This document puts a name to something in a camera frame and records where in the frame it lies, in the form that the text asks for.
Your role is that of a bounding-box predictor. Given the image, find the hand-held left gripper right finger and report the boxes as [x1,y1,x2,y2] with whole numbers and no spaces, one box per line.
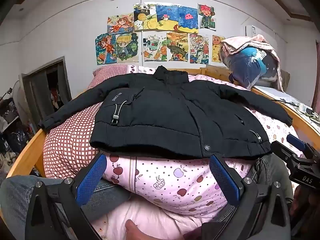
[209,154,292,240]

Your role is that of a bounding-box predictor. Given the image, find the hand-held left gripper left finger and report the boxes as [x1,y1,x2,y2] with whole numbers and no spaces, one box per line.
[25,154,107,240]

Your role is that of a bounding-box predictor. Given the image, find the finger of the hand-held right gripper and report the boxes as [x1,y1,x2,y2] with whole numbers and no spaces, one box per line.
[270,141,303,167]
[287,134,316,155]

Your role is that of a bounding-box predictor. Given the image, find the black padded jacket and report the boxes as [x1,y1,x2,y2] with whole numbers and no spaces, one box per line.
[40,65,293,158]

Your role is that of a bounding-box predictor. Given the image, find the white power strip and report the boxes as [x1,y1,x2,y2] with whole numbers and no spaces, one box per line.
[296,103,313,115]

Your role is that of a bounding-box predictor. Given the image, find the red checked blanket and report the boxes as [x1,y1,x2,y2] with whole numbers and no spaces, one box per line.
[43,64,133,179]

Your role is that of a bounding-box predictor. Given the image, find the pink apple-print quilt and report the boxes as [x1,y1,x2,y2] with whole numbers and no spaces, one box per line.
[102,65,304,219]

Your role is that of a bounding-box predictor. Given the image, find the white side desk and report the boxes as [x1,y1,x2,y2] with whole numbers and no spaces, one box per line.
[252,85,317,113]

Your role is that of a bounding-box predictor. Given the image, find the brown cushion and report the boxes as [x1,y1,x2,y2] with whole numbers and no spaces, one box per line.
[279,70,291,91]

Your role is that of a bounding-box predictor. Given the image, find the person's bare foot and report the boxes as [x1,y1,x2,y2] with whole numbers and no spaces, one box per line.
[124,219,153,240]

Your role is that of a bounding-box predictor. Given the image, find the plain pink sheet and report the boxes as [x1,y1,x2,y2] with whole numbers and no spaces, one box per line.
[90,197,215,240]

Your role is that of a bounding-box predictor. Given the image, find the person's grey jeans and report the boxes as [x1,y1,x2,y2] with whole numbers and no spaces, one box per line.
[0,154,294,240]

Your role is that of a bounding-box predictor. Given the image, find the cluttered dark shelf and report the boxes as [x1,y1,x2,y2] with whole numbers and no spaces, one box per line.
[0,119,34,160]

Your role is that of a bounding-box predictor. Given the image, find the bagged blue bedding bundle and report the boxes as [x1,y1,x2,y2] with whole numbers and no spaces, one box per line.
[226,45,280,90]

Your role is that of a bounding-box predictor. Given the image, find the grey open cabinet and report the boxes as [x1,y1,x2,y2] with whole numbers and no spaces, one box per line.
[21,56,73,128]

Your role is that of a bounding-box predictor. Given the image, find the black plastic basket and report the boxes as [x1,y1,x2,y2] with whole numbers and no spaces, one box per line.
[0,97,19,120]

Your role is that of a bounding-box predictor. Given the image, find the white standing fan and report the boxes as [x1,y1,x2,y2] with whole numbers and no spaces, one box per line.
[11,80,28,120]

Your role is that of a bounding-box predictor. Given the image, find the pale pink blanket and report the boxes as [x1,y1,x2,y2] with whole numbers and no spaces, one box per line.
[219,34,284,92]

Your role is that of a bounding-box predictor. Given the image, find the white air conditioner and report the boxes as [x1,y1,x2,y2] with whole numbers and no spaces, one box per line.
[245,24,260,37]

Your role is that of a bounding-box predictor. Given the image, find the wooden bed frame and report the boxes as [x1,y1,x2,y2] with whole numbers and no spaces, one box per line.
[0,65,320,220]

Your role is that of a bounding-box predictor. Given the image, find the group of colourful wall drawings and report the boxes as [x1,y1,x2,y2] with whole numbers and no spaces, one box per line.
[95,3,227,65]

